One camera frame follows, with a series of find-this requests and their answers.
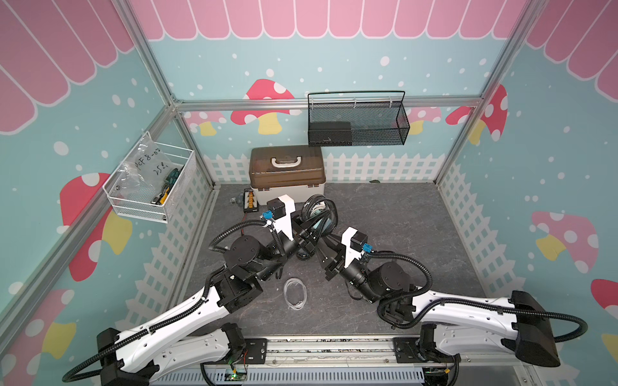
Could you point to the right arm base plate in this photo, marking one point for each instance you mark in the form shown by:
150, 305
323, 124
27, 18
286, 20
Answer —
408, 350

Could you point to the black box in basket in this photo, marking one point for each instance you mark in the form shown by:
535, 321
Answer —
330, 134

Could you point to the clear labelled plastic bag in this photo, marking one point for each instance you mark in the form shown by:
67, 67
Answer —
145, 168

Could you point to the green handled tool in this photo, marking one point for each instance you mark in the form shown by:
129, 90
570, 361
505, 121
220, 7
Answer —
169, 183

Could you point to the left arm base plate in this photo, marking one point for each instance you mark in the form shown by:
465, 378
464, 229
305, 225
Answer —
249, 351

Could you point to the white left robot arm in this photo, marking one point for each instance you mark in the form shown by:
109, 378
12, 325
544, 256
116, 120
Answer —
253, 251

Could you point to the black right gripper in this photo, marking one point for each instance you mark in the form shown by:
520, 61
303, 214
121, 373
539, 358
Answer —
336, 267

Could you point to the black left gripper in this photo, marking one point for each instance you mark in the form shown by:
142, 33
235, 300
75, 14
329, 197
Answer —
303, 236

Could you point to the brown lid storage box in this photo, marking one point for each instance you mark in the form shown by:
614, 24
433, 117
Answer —
295, 171

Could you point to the black yellow charger board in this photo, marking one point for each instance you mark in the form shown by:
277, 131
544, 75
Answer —
249, 201

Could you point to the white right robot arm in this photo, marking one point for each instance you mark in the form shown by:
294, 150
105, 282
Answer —
400, 287

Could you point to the white wire wall basket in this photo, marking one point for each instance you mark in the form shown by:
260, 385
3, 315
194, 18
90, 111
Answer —
138, 206

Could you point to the black wire mesh basket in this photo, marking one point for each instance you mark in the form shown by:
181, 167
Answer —
378, 118

